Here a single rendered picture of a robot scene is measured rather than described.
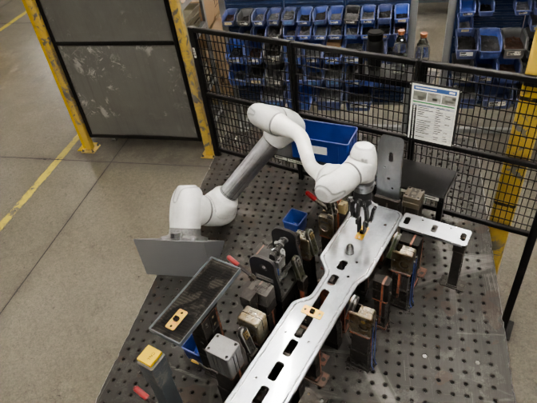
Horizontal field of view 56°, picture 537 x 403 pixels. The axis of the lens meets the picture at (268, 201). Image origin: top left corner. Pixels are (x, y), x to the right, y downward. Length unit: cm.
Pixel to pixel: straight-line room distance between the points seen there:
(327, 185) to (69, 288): 239
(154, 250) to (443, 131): 146
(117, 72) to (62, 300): 188
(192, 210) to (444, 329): 125
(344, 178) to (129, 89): 294
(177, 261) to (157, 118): 227
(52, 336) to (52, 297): 34
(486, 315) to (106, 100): 349
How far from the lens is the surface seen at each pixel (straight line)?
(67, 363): 339
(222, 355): 176
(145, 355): 177
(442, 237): 224
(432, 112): 242
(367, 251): 215
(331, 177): 184
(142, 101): 450
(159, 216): 405
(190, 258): 245
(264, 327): 189
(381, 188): 239
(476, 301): 243
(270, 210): 281
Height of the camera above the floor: 256
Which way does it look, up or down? 40 degrees down
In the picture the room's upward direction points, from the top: 8 degrees counter-clockwise
